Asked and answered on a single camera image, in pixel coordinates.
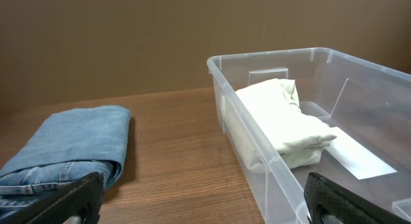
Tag clear plastic storage bin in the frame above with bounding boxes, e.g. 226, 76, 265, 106
207, 47, 410, 223

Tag folded blue denim jeans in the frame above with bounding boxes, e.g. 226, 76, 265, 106
1, 105, 131, 220

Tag cream cloth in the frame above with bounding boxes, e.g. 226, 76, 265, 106
236, 78, 337, 169

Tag white label in bin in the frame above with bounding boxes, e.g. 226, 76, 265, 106
326, 127, 397, 180

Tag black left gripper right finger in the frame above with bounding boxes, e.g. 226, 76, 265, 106
304, 172, 410, 224

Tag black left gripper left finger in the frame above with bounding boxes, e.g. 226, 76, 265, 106
1, 172, 104, 224

